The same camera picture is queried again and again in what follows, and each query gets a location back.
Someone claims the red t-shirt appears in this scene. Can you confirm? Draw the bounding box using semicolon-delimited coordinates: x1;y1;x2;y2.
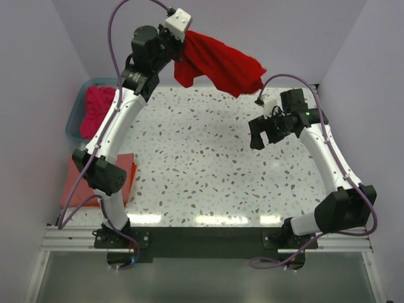
174;30;266;98

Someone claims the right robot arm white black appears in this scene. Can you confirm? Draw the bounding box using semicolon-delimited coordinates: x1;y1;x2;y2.
249;89;377;237

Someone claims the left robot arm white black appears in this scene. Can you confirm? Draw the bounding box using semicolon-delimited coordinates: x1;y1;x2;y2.
72;25;186;230

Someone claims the magenta crumpled t-shirt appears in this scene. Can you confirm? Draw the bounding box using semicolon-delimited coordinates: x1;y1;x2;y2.
80;86;116;140

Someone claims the teal plastic bin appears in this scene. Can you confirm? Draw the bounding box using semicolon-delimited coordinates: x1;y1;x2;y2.
66;78;117;145

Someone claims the orange folded t-shirt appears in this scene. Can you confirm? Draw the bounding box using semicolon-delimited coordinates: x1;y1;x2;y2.
124;162;137;206

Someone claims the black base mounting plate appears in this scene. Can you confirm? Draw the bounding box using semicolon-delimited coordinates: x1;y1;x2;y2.
92;226;318;269

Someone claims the pink folded t-shirt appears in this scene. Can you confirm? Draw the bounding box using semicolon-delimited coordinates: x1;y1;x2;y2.
60;153;134;208

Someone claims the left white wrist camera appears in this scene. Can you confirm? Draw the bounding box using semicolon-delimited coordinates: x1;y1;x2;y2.
162;8;193;42

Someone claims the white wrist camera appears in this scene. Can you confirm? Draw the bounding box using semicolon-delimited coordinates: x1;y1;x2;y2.
162;8;193;42
254;96;277;119

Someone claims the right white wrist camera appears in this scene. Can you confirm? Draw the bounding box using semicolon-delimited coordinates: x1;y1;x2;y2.
254;96;277;119

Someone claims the aluminium frame rail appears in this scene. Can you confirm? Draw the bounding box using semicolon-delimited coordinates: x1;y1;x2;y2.
40;226;373;253

